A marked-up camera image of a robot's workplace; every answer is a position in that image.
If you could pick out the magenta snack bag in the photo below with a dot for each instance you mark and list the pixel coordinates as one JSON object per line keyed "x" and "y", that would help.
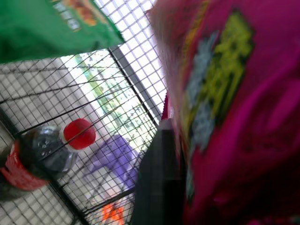
{"x": 239, "y": 112}

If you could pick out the orange object behind mesh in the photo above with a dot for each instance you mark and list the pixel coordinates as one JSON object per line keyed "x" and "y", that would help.
{"x": 113, "y": 212}

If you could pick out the purple object behind mesh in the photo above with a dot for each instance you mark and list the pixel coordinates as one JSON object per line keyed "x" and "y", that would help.
{"x": 114, "y": 159}

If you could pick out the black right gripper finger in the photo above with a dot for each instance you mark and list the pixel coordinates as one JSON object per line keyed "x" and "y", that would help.
{"x": 159, "y": 178}

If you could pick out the cola bottle with red cap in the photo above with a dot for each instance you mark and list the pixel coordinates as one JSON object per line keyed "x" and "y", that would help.
{"x": 37, "y": 157}

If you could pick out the green snack bag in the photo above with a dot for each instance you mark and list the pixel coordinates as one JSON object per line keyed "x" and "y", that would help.
{"x": 42, "y": 25}

